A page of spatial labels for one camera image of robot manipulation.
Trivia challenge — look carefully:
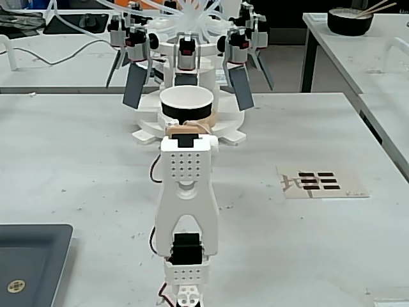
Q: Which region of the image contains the dark crumpled cloth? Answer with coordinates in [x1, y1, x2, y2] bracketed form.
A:
[0, 8, 47, 39]

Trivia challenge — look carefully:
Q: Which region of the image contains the grey cable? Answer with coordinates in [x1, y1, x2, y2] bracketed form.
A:
[15, 40, 113, 67]

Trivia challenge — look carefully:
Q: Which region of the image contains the black bowl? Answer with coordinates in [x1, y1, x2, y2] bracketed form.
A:
[327, 8, 374, 36]

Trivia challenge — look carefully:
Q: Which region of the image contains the white curved stand leg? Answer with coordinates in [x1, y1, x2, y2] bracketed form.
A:
[0, 34, 19, 72]
[370, 36, 409, 76]

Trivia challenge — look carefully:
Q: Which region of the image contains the round gold token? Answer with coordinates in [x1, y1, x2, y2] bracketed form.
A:
[6, 278, 26, 294]

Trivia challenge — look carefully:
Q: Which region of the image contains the dark table leg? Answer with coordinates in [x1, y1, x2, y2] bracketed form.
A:
[300, 28, 320, 93]

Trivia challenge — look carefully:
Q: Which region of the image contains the black paper cup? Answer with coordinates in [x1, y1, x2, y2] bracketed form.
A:
[159, 85, 214, 121]

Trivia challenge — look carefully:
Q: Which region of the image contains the clear tube bundle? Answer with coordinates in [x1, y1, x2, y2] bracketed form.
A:
[47, 0, 244, 44]

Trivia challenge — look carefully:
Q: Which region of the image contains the wooden chopstick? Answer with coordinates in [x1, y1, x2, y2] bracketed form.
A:
[360, 0, 390, 15]
[357, 1, 397, 17]

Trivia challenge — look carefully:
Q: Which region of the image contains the grey plastic tray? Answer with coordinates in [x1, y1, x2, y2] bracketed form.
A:
[0, 223, 74, 307]

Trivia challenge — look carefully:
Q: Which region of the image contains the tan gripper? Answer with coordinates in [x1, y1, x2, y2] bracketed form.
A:
[158, 108, 219, 139]

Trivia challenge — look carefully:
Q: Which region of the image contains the printed paper mat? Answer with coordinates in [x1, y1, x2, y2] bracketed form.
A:
[276, 165, 370, 200]

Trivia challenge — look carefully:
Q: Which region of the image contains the red black servo cable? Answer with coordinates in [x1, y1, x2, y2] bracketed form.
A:
[149, 155, 163, 185]
[149, 223, 159, 257]
[157, 282, 176, 307]

